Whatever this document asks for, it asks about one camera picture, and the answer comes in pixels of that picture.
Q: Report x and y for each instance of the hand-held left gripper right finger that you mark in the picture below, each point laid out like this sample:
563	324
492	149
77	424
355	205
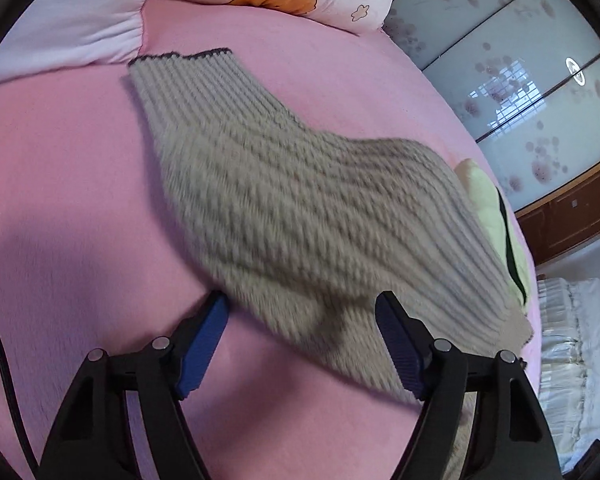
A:
400	345

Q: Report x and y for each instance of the brown wooden door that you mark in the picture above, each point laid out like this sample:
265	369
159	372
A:
575	220

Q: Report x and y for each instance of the white lace covered furniture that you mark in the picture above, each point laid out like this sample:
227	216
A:
575	360

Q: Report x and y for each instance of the pink bed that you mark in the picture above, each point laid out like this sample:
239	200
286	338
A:
80	185

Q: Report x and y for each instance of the floral sliding door wardrobe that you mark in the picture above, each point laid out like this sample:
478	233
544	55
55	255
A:
505	35

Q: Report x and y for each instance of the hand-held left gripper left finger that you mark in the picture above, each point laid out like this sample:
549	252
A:
205	345

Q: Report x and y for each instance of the light green garment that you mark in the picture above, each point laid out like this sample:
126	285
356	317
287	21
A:
485	200

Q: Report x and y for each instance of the pale pink quilt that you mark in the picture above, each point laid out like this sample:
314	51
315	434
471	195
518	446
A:
80	10

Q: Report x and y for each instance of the beige knit sweater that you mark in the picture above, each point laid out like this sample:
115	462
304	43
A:
280	185

